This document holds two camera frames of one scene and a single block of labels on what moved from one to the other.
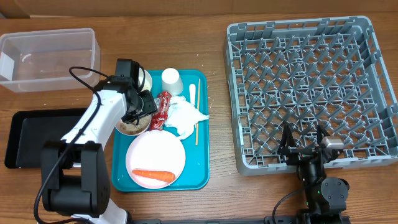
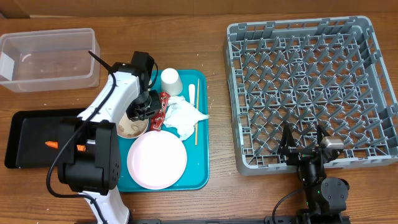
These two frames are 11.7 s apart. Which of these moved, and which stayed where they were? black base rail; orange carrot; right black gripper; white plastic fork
Moved: orange carrot
Stayed: white plastic fork; black base rail; right black gripper
